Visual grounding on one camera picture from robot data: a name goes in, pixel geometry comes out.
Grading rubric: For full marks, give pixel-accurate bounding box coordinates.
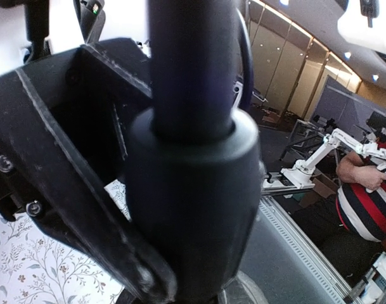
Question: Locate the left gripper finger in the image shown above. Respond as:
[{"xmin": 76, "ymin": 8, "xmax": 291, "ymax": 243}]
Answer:
[{"xmin": 0, "ymin": 38, "xmax": 177, "ymax": 303}]

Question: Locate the round stand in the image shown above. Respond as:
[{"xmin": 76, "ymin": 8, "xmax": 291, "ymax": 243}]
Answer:
[{"xmin": 126, "ymin": 1, "xmax": 262, "ymax": 303}]

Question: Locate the floral table mat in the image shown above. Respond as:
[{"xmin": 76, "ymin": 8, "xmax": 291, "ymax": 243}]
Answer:
[{"xmin": 0, "ymin": 180, "xmax": 133, "ymax": 304}]

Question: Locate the person in striped shirt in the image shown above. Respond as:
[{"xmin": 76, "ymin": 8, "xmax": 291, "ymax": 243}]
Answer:
[{"xmin": 310, "ymin": 151, "xmax": 386, "ymax": 286}]

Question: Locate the front aluminium rail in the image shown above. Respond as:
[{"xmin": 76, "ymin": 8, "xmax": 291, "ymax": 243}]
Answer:
[{"xmin": 240, "ymin": 196, "xmax": 351, "ymax": 303}]

